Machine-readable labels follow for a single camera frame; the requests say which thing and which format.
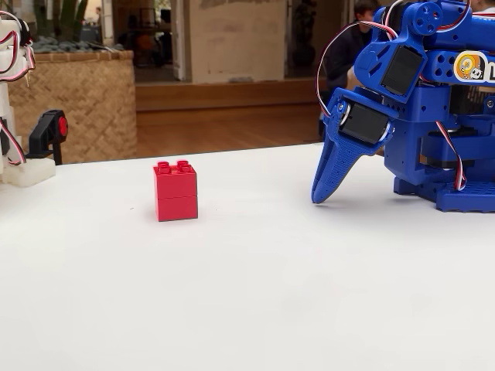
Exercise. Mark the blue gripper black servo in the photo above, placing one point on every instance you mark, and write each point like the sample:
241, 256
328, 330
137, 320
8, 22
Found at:
363, 120

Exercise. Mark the red lego brick stack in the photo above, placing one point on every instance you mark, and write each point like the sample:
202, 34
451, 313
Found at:
176, 197

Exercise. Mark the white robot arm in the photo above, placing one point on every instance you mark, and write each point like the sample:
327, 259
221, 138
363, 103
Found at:
7, 100

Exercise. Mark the blue SO-100 robot arm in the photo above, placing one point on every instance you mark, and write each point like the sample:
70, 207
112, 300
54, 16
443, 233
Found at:
417, 127

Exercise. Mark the seated person in dark jacket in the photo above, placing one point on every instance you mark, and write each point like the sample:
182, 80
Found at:
342, 58

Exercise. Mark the orange white sticker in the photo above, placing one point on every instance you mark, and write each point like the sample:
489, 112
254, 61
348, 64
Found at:
470, 67

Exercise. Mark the woven wicker planter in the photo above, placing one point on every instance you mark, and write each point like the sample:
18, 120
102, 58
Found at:
85, 108

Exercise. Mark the black clamp with red knob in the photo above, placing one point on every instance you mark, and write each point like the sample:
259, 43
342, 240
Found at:
44, 131

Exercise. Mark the green plants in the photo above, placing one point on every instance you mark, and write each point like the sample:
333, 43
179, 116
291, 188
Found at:
65, 19

